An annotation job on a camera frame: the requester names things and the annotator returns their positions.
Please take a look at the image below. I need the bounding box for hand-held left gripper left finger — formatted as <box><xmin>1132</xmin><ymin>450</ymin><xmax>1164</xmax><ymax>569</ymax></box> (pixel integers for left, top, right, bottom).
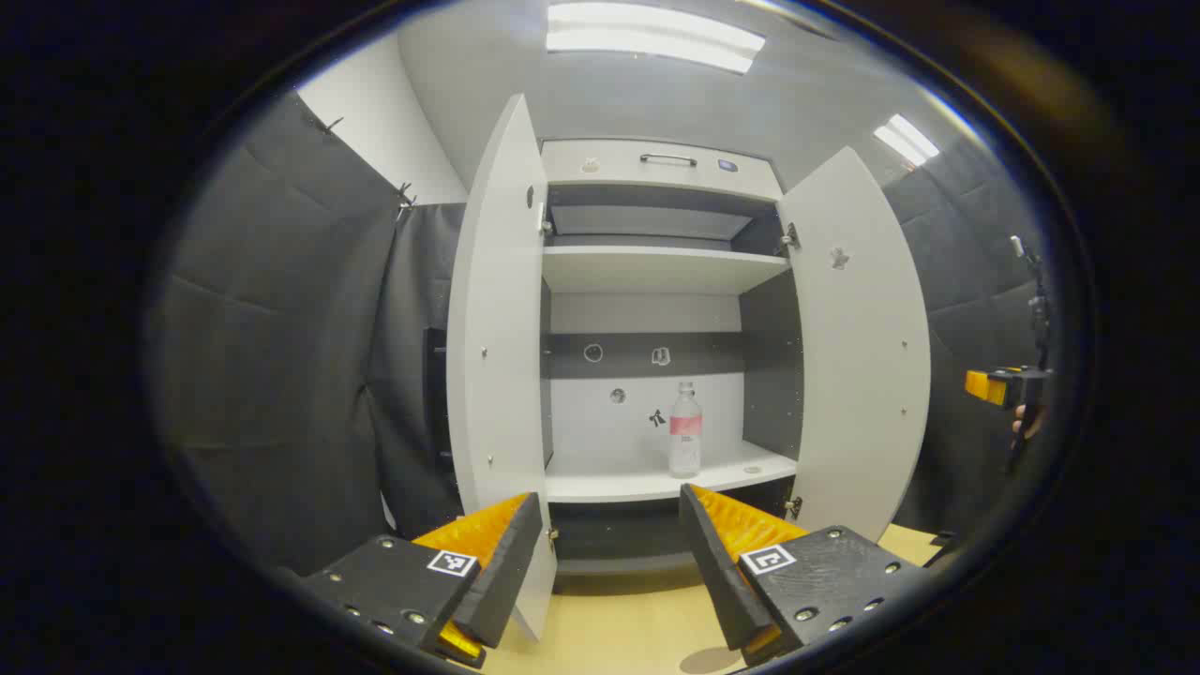
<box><xmin>302</xmin><ymin>491</ymin><xmax>545</xmax><ymax>670</ymax></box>

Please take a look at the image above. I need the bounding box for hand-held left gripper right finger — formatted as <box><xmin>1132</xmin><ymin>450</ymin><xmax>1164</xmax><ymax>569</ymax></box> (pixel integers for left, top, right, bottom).
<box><xmin>679</xmin><ymin>484</ymin><xmax>924</xmax><ymax>668</ymax></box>

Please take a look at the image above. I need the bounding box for round brown coaster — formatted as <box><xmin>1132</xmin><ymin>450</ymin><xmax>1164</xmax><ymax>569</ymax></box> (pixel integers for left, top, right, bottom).
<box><xmin>680</xmin><ymin>647</ymin><xmax>746</xmax><ymax>675</ymax></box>

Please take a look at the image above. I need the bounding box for white cabinet door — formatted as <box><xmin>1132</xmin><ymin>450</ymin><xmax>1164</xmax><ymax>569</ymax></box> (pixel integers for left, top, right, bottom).
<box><xmin>778</xmin><ymin>145</ymin><xmax>932</xmax><ymax>545</ymax></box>
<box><xmin>446</xmin><ymin>93</ymin><xmax>559</xmax><ymax>643</ymax></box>

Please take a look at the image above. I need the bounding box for clear plastic bottle pink label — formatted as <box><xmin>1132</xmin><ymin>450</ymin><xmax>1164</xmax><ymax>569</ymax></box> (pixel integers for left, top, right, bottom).
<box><xmin>668</xmin><ymin>381</ymin><xmax>704</xmax><ymax>479</ymax></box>

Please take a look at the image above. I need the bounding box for small ceiling light panel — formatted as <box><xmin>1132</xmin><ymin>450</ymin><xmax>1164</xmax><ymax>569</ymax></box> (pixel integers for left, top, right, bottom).
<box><xmin>874</xmin><ymin>113</ymin><xmax>940</xmax><ymax>168</ymax></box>

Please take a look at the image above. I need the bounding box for black backdrop cloth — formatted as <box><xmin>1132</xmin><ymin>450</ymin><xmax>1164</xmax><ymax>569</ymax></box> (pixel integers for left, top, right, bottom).
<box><xmin>145</xmin><ymin>89</ymin><xmax>1056</xmax><ymax>578</ymax></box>

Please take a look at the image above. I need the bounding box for black door handle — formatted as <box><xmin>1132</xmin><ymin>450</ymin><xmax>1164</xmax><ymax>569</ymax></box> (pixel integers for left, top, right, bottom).
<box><xmin>422</xmin><ymin>327</ymin><xmax>451</xmax><ymax>470</ymax></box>

